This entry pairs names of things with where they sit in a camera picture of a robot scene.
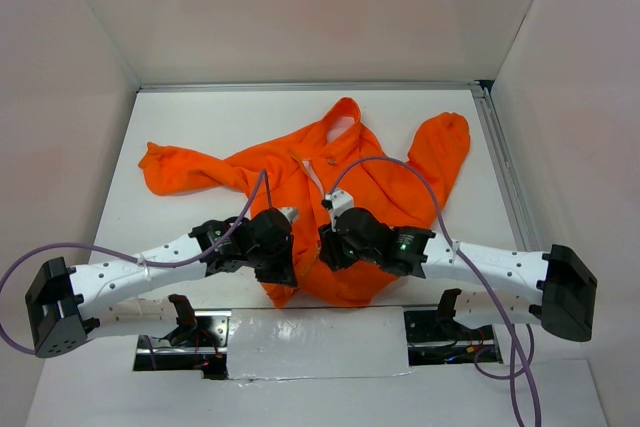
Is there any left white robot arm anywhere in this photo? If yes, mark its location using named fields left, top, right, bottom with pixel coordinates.
left=25, top=207, right=298, bottom=359

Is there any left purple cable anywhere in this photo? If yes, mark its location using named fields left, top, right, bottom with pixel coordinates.
left=0, top=169, right=274, bottom=371

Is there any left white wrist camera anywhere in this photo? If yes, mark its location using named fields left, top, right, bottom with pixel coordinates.
left=279, top=207, right=299, bottom=225

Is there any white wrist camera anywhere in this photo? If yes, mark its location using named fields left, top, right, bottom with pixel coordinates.
left=279, top=207, right=299, bottom=225
left=321, top=189, right=354, bottom=221

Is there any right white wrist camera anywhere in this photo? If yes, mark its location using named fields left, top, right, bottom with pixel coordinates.
left=321, top=189, right=354, bottom=221

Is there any orange zip-up jacket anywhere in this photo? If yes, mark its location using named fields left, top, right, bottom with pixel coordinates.
left=139, top=97, right=471, bottom=308

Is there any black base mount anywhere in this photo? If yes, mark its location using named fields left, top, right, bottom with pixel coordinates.
left=403, top=289, right=501, bottom=367
left=133, top=294, right=231, bottom=380

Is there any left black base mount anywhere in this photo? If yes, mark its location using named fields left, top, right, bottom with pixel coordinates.
left=133, top=294, right=231, bottom=380

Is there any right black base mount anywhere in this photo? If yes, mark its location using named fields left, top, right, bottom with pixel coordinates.
left=403, top=289, right=501, bottom=367

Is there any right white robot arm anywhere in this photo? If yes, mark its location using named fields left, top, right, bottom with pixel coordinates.
left=319, top=207, right=597, bottom=342

